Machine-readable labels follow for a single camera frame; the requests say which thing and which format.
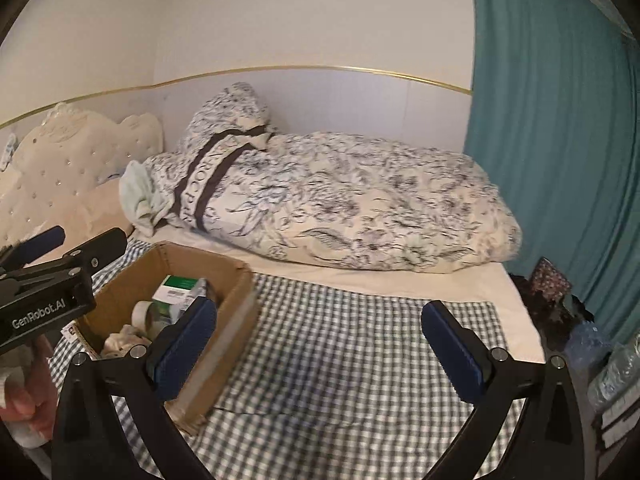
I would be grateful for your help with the brown cardboard box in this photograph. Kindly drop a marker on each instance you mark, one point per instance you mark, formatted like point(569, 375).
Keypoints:
point(225, 320)

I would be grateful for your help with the cream tufted headboard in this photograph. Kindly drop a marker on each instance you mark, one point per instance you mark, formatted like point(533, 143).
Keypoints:
point(60, 170)

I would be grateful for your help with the green checkered cloth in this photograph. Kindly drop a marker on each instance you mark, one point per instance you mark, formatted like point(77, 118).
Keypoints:
point(350, 350)

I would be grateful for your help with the pile of dark shoes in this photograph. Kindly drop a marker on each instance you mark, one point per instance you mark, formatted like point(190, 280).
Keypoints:
point(545, 325)

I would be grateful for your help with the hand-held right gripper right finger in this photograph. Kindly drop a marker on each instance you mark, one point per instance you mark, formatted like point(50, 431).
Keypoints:
point(452, 355)

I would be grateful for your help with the grey tape roll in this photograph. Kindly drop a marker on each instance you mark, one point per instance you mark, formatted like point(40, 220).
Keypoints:
point(142, 315)

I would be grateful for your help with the white lace cloth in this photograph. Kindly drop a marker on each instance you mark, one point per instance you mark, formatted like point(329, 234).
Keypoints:
point(122, 342)

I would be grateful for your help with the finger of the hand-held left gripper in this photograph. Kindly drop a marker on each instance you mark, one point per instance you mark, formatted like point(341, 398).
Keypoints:
point(45, 240)
point(105, 242)

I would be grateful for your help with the light green cloth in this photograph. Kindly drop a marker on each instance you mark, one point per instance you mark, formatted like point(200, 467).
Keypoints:
point(135, 190)

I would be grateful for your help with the black white striped object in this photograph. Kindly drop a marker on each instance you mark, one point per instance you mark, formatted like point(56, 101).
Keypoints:
point(617, 420)

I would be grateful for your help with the green medicine box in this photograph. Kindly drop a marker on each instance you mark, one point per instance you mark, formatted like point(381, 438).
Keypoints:
point(175, 292)

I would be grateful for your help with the blue wrapped bottle pack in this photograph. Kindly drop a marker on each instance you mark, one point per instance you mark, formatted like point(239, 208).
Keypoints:
point(587, 345)

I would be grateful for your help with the person's left hand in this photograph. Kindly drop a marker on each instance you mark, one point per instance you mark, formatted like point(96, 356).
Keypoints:
point(35, 395)

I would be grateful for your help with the dotted patterned bag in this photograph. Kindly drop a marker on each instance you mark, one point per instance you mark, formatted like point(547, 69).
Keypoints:
point(550, 280)

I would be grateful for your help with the teal curtain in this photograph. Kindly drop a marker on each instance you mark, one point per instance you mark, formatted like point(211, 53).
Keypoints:
point(550, 135)

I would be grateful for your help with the floral duvet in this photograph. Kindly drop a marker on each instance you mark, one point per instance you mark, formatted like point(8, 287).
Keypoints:
point(375, 200)

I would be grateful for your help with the floral pillow with dark stripe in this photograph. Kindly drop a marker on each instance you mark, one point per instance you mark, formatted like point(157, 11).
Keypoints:
point(225, 120)

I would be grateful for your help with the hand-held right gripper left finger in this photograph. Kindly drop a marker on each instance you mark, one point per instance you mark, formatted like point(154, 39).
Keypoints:
point(185, 345)

